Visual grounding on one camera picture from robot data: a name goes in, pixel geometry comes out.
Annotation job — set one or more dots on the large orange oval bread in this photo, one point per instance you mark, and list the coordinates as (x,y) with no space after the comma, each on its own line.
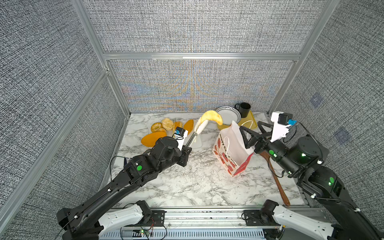
(150,139)

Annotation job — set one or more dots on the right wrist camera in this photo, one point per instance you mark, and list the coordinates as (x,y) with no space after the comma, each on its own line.
(282,122)

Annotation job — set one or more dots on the wooden spatula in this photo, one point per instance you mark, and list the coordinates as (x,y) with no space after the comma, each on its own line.
(276,178)

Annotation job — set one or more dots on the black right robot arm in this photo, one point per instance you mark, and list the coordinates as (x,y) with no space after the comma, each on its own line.
(304,162)

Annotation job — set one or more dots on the black rimmed white bowl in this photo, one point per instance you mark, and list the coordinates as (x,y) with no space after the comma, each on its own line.
(229,114)

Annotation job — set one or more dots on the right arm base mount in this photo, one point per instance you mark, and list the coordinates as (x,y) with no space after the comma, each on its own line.
(255,218)

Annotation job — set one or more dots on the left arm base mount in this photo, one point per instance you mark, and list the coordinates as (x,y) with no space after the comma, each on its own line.
(156,219)

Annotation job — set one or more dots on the crescent croissant bread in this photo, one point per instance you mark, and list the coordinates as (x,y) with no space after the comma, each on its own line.
(212,116)

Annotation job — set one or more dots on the small round bun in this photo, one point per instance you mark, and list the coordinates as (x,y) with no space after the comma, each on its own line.
(157,127)

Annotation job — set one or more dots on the yellow cutting board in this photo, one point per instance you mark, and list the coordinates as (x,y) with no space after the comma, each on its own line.
(248,122)

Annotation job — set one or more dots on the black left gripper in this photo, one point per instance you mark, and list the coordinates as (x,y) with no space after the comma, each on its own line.
(185,154)

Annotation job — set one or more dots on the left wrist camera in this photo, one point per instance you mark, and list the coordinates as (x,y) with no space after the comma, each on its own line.
(180,135)

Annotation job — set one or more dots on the black mug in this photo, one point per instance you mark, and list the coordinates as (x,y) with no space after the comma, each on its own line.
(243,108)

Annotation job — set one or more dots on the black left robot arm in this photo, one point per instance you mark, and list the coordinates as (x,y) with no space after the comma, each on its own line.
(94,217)

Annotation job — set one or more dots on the aluminium front rail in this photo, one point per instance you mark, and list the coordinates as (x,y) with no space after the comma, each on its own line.
(203,224)

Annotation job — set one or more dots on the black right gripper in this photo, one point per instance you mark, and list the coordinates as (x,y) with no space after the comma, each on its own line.
(268,145)

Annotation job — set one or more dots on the ridged yellow pastry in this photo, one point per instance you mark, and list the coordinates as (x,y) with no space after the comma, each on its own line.
(176,125)

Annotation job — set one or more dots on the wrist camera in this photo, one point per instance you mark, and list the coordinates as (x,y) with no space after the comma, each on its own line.
(282,122)
(180,135)

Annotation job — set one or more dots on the white and red paper bag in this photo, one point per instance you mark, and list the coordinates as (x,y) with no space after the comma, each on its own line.
(229,148)

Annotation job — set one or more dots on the pale knotted bun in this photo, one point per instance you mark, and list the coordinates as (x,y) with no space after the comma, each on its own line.
(167,124)

